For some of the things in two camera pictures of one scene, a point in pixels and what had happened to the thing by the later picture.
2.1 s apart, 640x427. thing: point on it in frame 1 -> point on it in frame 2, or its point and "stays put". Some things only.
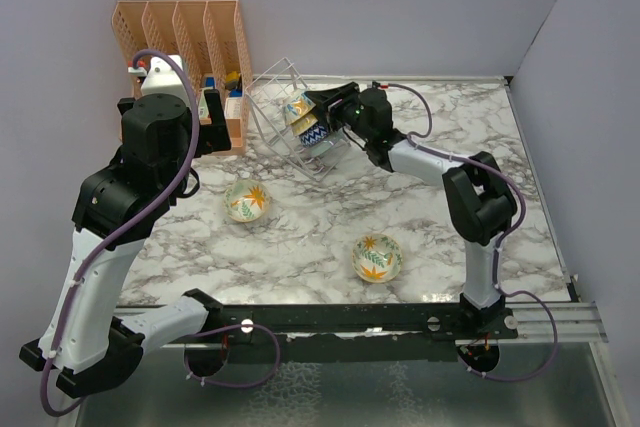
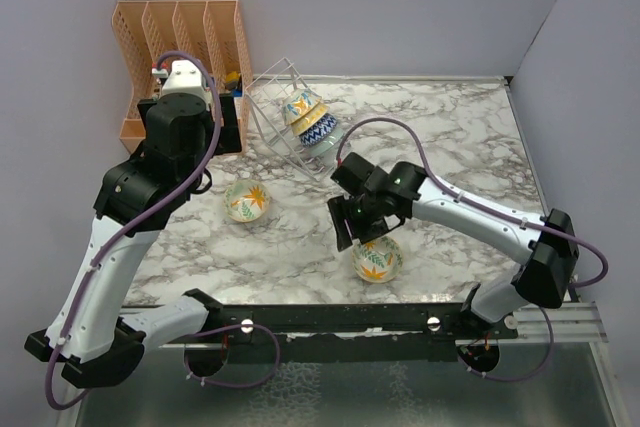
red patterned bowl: [314, 136] stays put
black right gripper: [347, 94] -> [365, 233]
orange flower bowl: [246, 200] stays put
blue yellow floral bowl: [297, 106] stays put
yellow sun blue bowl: [303, 124] stays put
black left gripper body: [212, 138] -> [229, 137]
